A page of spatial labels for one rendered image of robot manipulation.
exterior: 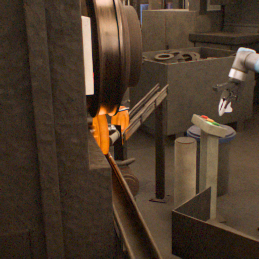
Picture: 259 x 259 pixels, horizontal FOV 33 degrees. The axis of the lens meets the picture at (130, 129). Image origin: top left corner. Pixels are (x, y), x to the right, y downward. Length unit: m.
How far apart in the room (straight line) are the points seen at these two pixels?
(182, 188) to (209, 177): 0.19
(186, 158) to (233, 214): 0.56
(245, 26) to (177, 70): 1.90
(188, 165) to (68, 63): 1.49
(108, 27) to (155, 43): 4.74
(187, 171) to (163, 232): 0.38
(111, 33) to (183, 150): 1.20
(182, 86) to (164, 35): 2.17
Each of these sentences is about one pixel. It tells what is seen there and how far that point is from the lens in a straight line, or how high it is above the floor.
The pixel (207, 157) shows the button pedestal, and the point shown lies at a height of 0.41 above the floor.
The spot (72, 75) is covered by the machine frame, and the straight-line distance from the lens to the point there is 1.02.
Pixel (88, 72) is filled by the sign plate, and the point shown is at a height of 1.12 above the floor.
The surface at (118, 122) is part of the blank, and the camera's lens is 2.01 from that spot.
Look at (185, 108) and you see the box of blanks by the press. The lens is 3.83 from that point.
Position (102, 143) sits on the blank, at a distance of 1.51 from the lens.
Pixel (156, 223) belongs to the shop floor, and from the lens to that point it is 2.61.
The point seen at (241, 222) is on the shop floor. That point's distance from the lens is 2.68.
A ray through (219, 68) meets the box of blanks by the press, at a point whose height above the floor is 0.65.
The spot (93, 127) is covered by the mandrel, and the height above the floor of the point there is 0.84.
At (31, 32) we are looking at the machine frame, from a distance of 0.98.
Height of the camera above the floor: 1.28
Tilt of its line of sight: 17 degrees down
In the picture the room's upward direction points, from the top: 1 degrees counter-clockwise
